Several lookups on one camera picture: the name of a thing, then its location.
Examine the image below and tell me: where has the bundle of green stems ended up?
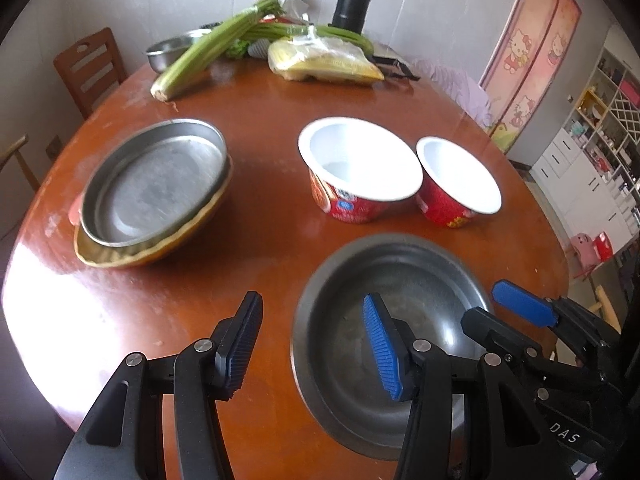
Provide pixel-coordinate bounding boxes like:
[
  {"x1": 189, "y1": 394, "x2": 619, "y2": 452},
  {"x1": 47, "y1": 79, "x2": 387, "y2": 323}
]
[{"x1": 245, "y1": 22, "x2": 375, "y2": 53}]

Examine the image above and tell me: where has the plastic bag of yellow food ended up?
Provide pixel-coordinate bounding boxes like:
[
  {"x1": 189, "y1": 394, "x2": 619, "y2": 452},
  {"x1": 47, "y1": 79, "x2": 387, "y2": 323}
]
[{"x1": 267, "y1": 27, "x2": 386, "y2": 82}]

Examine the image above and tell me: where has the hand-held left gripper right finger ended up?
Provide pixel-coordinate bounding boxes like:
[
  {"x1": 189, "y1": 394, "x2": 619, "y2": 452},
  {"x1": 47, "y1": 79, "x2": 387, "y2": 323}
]
[{"x1": 362, "y1": 292, "x2": 556, "y2": 480}]

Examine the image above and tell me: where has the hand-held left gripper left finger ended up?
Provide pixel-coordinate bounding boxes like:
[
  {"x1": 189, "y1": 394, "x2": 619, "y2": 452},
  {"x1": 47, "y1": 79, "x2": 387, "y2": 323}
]
[{"x1": 52, "y1": 290, "x2": 264, "y2": 480}]

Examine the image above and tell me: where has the steel basin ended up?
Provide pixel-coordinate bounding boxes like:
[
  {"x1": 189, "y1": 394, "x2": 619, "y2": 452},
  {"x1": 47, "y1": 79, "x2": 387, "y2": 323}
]
[{"x1": 146, "y1": 30, "x2": 213, "y2": 75}]

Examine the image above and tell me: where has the white shelf cabinet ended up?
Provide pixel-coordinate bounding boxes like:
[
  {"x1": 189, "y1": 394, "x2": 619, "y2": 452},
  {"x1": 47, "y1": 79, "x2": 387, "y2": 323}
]
[{"x1": 530, "y1": 45, "x2": 640, "y2": 256}]

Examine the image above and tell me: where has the steel bowl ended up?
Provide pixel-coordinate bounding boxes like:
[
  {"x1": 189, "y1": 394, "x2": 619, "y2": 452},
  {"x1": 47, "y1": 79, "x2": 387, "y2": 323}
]
[{"x1": 290, "y1": 233, "x2": 496, "y2": 461}]

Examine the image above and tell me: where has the black utensil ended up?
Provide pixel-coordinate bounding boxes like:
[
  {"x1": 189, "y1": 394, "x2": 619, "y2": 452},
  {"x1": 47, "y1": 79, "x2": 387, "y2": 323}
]
[{"x1": 372, "y1": 52, "x2": 421, "y2": 81}]

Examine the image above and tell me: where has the pink stool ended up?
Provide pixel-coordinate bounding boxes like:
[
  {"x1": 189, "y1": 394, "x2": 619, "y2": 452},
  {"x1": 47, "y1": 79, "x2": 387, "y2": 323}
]
[{"x1": 570, "y1": 232, "x2": 598, "y2": 281}]

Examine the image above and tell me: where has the large red paper bowl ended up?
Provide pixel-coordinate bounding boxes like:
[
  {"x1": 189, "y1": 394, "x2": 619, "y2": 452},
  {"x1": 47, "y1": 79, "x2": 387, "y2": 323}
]
[{"x1": 297, "y1": 117, "x2": 425, "y2": 224}]

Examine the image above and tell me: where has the red box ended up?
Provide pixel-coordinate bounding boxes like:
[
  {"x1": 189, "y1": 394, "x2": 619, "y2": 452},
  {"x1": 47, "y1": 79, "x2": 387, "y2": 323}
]
[{"x1": 592, "y1": 231, "x2": 613, "y2": 262}]

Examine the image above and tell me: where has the black thermos bottle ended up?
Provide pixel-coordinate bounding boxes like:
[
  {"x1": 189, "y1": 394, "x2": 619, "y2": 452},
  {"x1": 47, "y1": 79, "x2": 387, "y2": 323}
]
[{"x1": 331, "y1": 0, "x2": 372, "y2": 33}]

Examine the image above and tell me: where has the curved wooden chair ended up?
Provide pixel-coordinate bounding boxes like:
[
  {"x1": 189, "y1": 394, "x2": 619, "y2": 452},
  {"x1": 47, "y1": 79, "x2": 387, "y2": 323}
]
[{"x1": 595, "y1": 285, "x2": 623, "y2": 331}]

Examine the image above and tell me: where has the slatted wooden chair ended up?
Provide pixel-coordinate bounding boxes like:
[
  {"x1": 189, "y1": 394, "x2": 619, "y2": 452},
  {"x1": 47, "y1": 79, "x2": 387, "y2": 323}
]
[{"x1": 53, "y1": 27, "x2": 128, "y2": 120}]

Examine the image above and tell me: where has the small red paper bowl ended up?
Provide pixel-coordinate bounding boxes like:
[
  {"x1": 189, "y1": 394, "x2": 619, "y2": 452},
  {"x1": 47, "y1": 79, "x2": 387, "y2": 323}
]
[{"x1": 415, "y1": 136, "x2": 502, "y2": 229}]

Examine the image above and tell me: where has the yellow ribbed plate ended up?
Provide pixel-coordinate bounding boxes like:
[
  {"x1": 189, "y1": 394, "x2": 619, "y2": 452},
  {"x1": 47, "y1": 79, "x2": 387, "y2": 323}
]
[{"x1": 74, "y1": 152, "x2": 235, "y2": 268}]

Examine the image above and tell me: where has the celery bunch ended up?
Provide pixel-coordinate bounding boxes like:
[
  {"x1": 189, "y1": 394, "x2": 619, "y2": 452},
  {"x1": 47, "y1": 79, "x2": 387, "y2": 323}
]
[{"x1": 150, "y1": 0, "x2": 283, "y2": 102}]

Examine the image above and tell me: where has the wooden armchair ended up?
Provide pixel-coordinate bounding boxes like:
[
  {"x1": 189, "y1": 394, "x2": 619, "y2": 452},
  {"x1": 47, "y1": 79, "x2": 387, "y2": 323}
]
[{"x1": 0, "y1": 134, "x2": 41, "y2": 193}]

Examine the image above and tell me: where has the purple cloth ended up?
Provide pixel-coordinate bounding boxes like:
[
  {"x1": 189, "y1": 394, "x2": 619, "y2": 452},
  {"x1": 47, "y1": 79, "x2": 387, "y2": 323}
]
[{"x1": 415, "y1": 57, "x2": 496, "y2": 131}]

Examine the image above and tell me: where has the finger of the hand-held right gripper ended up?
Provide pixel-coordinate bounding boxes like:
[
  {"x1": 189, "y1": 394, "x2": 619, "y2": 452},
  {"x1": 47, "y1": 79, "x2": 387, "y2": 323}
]
[
  {"x1": 491, "y1": 280, "x2": 623, "y2": 366},
  {"x1": 460, "y1": 306, "x2": 608, "y2": 396}
]

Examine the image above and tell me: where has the round steel pan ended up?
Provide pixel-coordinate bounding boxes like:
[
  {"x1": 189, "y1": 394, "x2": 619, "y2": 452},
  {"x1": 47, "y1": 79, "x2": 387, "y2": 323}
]
[{"x1": 80, "y1": 119, "x2": 228, "y2": 247}]

